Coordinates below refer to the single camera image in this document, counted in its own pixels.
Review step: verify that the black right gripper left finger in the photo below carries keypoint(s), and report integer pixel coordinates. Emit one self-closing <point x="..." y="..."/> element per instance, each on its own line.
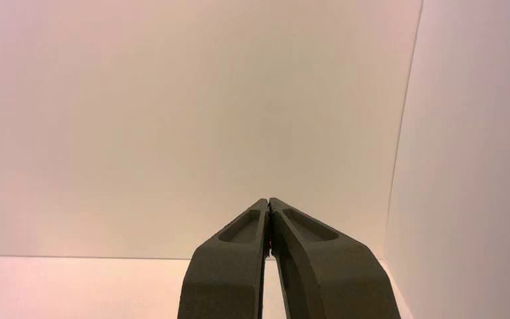
<point x="228" y="273"/>

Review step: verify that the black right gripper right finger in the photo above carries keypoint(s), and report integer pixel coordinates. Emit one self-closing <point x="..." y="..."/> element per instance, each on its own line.
<point x="330" y="273"/>

